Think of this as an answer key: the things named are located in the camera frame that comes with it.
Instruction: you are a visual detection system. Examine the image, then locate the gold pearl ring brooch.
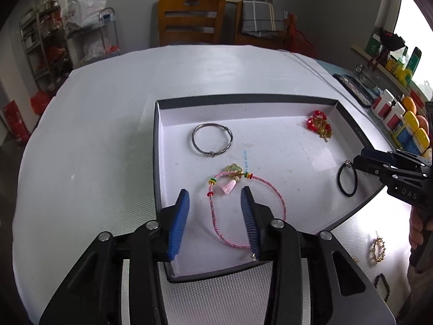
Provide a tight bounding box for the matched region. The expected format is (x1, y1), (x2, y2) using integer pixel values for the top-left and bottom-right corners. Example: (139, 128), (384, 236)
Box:
(369, 235), (386, 263)

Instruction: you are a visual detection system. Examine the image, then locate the dark grey jewelry box tray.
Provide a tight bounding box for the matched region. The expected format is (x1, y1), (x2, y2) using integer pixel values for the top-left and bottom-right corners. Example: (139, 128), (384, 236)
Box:
(153, 94), (382, 282)

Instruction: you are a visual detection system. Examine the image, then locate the red bead gold jewelry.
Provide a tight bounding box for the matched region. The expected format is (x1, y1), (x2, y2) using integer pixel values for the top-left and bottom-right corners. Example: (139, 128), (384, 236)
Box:
(306, 110), (332, 142)

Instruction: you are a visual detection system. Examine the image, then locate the person right hand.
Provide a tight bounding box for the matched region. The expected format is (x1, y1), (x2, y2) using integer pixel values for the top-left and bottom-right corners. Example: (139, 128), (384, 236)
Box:
(408, 205), (433, 275)

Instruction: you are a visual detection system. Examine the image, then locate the white red label bottle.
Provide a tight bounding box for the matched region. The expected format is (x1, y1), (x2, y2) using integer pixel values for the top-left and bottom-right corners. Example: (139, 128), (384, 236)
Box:
(371, 89), (395, 120)

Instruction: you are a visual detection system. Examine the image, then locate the yellow cap blue bottle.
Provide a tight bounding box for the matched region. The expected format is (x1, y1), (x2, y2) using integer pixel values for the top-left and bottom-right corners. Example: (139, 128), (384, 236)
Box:
(391, 111), (419, 149)

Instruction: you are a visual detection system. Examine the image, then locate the black patterned tray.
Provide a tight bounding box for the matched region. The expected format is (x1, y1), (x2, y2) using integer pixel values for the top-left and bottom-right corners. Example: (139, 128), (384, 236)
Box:
(333, 73), (374, 109)

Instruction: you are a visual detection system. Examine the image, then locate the orange fruit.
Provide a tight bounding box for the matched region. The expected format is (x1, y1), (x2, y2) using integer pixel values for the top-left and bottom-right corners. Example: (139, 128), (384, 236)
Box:
(401, 96), (417, 115)

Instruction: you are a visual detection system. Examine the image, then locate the silver metal bangle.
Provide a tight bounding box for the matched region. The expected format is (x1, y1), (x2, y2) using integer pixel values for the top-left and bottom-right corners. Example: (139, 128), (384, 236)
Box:
(191, 122), (234, 157)

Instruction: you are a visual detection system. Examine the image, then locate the white table cloth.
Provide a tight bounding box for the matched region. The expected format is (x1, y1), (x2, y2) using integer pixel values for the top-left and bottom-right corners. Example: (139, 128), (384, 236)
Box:
(13, 45), (409, 323)

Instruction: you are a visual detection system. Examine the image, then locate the green bottle on sill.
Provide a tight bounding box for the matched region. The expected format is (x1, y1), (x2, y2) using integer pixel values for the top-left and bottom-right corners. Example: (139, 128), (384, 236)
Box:
(406, 47), (422, 75)

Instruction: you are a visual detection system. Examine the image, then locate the grey plaid folded cloth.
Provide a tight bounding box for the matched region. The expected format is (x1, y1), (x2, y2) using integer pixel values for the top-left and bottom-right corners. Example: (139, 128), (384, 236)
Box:
(241, 0), (288, 37)

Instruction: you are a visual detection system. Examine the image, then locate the red bag on floor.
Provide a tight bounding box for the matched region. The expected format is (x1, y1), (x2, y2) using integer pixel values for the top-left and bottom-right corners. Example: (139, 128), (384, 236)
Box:
(4, 100), (30, 145)

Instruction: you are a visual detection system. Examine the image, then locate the small metal cart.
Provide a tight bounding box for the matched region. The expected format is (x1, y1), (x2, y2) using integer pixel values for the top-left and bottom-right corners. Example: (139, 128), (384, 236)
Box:
(66, 7), (121, 68)

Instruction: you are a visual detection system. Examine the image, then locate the wooden chair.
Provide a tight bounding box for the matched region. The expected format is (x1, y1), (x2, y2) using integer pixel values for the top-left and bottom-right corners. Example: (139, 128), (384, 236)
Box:
(157, 0), (226, 46)

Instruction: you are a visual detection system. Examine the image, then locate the white plastic bag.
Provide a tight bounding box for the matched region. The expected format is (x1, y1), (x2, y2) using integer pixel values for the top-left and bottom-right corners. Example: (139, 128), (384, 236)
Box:
(62, 0), (106, 29)

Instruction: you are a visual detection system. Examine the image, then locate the metal storage shelf rack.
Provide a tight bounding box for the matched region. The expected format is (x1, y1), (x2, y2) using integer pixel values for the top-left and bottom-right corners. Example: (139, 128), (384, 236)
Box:
(20, 0), (73, 95)

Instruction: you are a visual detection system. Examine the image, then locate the black elastic hair tie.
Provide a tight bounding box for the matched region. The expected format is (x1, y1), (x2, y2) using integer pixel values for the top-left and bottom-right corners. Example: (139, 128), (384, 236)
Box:
(336, 159), (359, 197)

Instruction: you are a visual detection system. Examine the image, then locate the pink cord tassel bracelet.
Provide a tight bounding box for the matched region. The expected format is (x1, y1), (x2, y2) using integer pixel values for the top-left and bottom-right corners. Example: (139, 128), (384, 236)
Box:
(206, 163), (288, 258)

